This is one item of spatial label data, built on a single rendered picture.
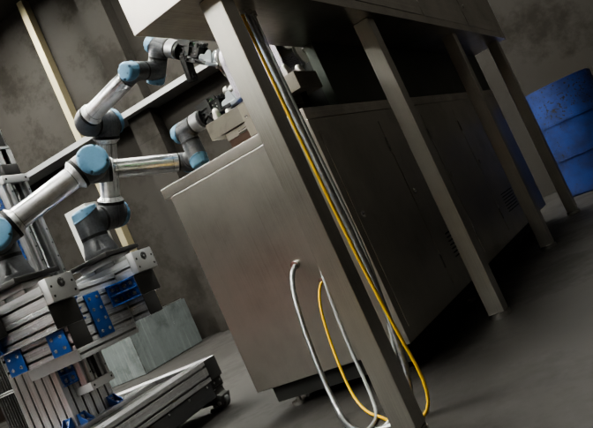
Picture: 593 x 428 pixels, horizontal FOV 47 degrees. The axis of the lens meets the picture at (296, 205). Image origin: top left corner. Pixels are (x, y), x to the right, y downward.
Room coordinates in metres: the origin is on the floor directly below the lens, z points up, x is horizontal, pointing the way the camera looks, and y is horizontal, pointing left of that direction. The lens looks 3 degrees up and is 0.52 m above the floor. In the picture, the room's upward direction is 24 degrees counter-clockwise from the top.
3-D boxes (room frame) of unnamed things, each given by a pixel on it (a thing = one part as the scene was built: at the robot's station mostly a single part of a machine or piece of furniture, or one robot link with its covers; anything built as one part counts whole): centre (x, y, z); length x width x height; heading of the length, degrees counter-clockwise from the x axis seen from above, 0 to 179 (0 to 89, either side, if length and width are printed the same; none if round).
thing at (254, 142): (3.33, -0.50, 0.88); 2.52 x 0.66 x 0.04; 149
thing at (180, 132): (2.63, 0.28, 1.11); 0.11 x 0.08 x 0.09; 59
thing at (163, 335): (6.91, 2.08, 0.51); 1.02 x 0.82 x 1.03; 157
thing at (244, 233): (3.33, -0.51, 0.43); 2.52 x 0.64 x 0.86; 149
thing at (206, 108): (2.55, 0.14, 1.12); 0.12 x 0.08 x 0.09; 59
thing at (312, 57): (3.29, -0.84, 1.02); 2.24 x 0.04 x 0.24; 149
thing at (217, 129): (2.31, -0.04, 1.00); 0.40 x 0.16 x 0.06; 59
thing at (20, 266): (2.46, 1.05, 0.87); 0.15 x 0.15 x 0.10
